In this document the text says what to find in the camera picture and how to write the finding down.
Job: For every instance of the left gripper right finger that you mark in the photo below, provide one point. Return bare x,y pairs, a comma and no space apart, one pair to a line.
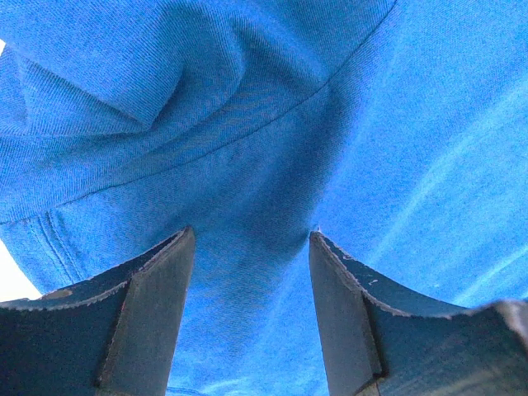
381,338

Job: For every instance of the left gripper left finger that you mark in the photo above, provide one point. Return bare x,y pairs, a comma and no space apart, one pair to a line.
113,334

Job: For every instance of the blue t shirt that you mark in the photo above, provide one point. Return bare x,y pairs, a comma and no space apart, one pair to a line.
397,129

